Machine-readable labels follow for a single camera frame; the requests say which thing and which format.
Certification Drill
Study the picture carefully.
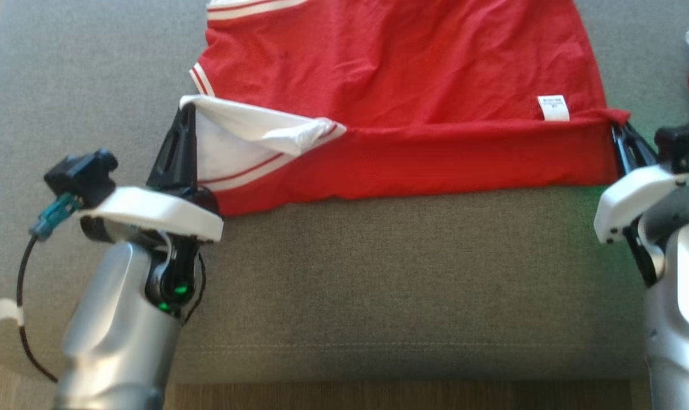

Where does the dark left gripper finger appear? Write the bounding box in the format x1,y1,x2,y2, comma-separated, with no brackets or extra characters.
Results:
147,103,199,194

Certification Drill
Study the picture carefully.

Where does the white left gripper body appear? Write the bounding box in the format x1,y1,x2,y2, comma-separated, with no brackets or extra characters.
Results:
80,186,225,315

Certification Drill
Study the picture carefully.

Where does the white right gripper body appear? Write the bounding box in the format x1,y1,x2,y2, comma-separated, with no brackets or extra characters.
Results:
594,166,689,287

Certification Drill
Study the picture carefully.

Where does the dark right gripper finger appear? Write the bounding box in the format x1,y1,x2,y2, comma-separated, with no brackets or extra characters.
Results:
619,124,659,171
611,124,636,179

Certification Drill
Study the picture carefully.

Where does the red white jersey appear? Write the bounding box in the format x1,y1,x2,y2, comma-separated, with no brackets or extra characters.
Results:
179,0,631,218

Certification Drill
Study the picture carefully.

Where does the grey sofa seat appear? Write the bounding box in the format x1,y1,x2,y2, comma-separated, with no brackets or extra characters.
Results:
0,0,689,384

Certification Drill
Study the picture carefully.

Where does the left arm cable teal plug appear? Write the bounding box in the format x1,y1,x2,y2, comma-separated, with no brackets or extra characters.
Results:
0,192,84,384

